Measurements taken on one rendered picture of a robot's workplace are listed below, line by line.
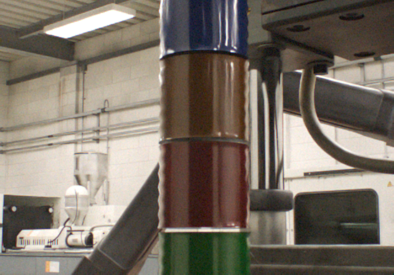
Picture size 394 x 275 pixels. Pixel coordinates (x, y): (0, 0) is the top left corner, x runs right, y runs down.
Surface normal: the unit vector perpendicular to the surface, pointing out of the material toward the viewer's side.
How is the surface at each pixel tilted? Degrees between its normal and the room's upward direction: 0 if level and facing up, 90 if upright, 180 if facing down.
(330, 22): 180
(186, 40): 104
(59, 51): 90
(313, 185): 90
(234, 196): 76
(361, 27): 180
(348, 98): 86
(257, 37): 90
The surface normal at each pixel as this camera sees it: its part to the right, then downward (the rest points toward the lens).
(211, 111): 0.14, 0.09
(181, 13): -0.47, 0.11
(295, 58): 0.00, 0.99
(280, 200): 0.51, -0.13
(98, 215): -0.70, -0.11
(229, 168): 0.50, -0.36
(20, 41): 0.72, -0.11
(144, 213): -0.18, -0.12
